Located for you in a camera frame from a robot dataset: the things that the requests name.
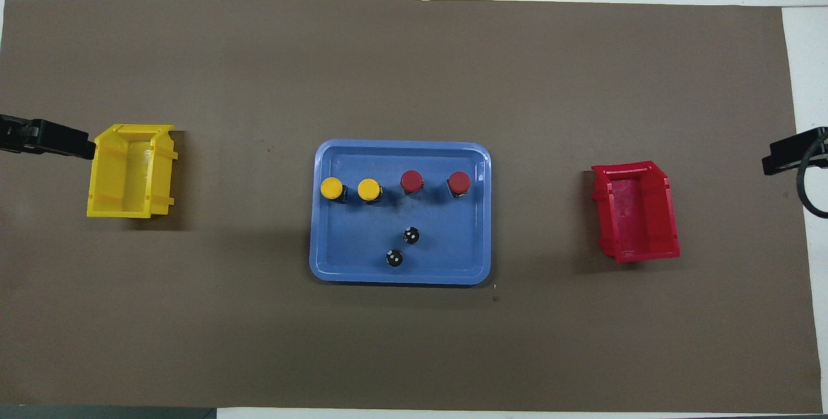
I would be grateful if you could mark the brown paper table mat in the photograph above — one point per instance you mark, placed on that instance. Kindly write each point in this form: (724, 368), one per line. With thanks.
(414, 70)

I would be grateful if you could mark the red push button switch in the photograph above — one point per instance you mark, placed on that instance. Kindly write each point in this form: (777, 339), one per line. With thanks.
(411, 181)
(459, 182)

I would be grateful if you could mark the blue plastic tray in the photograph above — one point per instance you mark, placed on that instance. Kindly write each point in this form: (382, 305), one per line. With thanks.
(362, 244)

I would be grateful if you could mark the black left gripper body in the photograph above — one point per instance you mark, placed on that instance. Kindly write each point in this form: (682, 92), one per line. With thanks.
(14, 134)

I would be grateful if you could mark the small black cylinder part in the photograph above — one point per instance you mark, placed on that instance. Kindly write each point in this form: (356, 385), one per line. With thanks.
(411, 235)
(394, 258)

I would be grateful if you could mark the yellow plastic storage bin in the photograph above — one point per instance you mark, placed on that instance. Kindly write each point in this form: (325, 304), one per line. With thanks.
(126, 173)

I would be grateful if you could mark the red plastic storage bin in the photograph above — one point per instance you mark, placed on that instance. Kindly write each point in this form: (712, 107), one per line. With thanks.
(640, 212)

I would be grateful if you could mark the yellow push button switch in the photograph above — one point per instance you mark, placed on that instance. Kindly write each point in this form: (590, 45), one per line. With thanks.
(369, 189)
(332, 187)

